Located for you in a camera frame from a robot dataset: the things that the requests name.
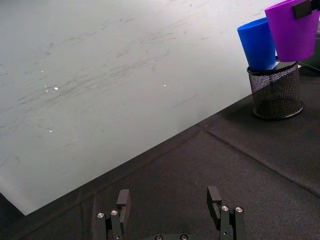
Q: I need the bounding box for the purple plastic cup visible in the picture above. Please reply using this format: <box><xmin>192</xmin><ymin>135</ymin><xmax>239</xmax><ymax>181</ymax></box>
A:
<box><xmin>264</xmin><ymin>0</ymin><xmax>318</xmax><ymax>62</ymax></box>

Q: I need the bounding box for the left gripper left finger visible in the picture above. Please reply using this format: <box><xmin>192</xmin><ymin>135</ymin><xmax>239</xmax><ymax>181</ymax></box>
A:
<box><xmin>96</xmin><ymin>189</ymin><xmax>132</xmax><ymax>240</ymax></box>

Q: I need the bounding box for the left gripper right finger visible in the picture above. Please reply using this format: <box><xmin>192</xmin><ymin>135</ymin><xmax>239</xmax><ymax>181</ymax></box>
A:
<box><xmin>206</xmin><ymin>186</ymin><xmax>246</xmax><ymax>240</ymax></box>

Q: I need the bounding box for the blue plastic cup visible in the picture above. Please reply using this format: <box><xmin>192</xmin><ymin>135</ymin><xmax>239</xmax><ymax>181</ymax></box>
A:
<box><xmin>236</xmin><ymin>17</ymin><xmax>279</xmax><ymax>72</ymax></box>

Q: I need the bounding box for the black table cloth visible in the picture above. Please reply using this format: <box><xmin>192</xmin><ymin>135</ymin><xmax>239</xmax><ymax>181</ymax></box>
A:
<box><xmin>0</xmin><ymin>32</ymin><xmax>320</xmax><ymax>240</ymax></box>

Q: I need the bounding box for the black mesh pen holder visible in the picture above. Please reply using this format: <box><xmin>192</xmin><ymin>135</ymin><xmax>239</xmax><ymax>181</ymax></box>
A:
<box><xmin>246</xmin><ymin>60</ymin><xmax>305</xmax><ymax>120</ymax></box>

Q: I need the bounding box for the pale wall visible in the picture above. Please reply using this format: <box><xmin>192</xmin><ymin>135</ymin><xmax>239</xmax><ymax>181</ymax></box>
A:
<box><xmin>0</xmin><ymin>0</ymin><xmax>320</xmax><ymax>216</ymax></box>

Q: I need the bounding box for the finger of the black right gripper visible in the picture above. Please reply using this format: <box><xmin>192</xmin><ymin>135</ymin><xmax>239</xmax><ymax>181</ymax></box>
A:
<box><xmin>292</xmin><ymin>0</ymin><xmax>320</xmax><ymax>20</ymax></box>

